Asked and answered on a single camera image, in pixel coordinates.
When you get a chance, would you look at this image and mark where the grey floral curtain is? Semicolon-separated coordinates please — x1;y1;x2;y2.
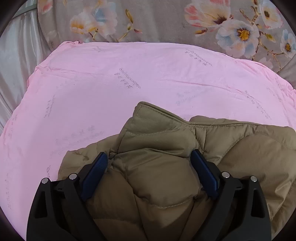
37;1;295;83

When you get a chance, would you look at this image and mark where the pink bed sheet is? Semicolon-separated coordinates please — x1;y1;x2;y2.
1;42;295;237

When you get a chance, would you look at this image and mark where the khaki puffer jacket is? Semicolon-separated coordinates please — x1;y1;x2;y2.
58;102;295;240

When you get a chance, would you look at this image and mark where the white satin drape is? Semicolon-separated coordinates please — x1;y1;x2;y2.
0;9;51;131

